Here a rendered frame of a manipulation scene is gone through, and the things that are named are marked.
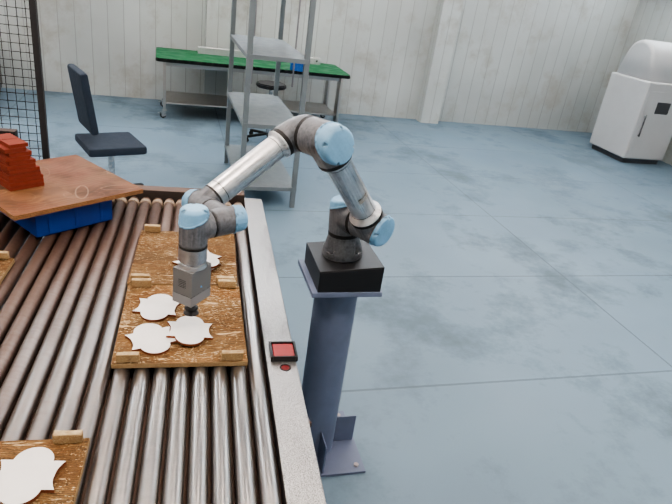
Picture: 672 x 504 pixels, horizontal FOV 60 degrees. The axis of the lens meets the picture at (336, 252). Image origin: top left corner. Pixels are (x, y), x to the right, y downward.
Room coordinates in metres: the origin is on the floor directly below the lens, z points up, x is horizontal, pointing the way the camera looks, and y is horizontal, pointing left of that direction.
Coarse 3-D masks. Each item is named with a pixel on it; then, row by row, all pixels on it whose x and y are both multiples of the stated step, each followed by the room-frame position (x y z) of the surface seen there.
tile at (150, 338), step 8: (136, 328) 1.34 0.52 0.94; (144, 328) 1.34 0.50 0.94; (152, 328) 1.35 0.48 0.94; (160, 328) 1.36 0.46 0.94; (168, 328) 1.36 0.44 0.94; (128, 336) 1.30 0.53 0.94; (136, 336) 1.30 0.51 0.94; (144, 336) 1.31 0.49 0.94; (152, 336) 1.31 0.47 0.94; (160, 336) 1.32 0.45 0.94; (136, 344) 1.27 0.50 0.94; (144, 344) 1.27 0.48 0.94; (152, 344) 1.28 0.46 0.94; (160, 344) 1.28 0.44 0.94; (168, 344) 1.29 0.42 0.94; (144, 352) 1.24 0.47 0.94; (152, 352) 1.24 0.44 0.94; (160, 352) 1.25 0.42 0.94
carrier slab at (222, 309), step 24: (144, 288) 1.57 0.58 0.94; (168, 288) 1.59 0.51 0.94; (216, 288) 1.63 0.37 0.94; (216, 312) 1.49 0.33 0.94; (240, 312) 1.51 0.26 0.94; (120, 336) 1.30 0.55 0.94; (216, 336) 1.37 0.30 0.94; (240, 336) 1.39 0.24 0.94; (144, 360) 1.22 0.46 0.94; (168, 360) 1.23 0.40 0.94; (192, 360) 1.24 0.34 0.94; (216, 360) 1.26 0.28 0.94; (240, 360) 1.27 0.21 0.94
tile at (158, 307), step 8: (152, 296) 1.52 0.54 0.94; (160, 296) 1.52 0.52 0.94; (168, 296) 1.53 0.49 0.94; (144, 304) 1.47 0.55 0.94; (152, 304) 1.47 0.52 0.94; (160, 304) 1.48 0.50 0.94; (168, 304) 1.48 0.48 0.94; (176, 304) 1.49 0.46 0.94; (136, 312) 1.42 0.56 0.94; (144, 312) 1.42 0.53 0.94; (152, 312) 1.43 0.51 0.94; (160, 312) 1.44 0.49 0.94; (168, 312) 1.44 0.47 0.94; (152, 320) 1.39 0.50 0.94; (160, 320) 1.40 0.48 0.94
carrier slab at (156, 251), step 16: (144, 240) 1.90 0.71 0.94; (160, 240) 1.92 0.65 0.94; (176, 240) 1.94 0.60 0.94; (208, 240) 1.98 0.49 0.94; (224, 240) 2.00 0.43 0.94; (144, 256) 1.78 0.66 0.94; (160, 256) 1.80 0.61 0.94; (176, 256) 1.81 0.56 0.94; (224, 256) 1.87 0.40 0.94; (144, 272) 1.67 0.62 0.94; (160, 272) 1.68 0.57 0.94; (224, 272) 1.75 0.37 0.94
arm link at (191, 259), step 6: (180, 252) 1.34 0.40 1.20; (186, 252) 1.33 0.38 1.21; (192, 252) 1.33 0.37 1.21; (198, 252) 1.34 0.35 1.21; (204, 252) 1.35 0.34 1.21; (180, 258) 1.34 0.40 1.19; (186, 258) 1.33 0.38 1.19; (192, 258) 1.33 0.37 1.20; (198, 258) 1.34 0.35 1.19; (204, 258) 1.35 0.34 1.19; (186, 264) 1.33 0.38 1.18; (192, 264) 1.33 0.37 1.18; (198, 264) 1.34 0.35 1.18
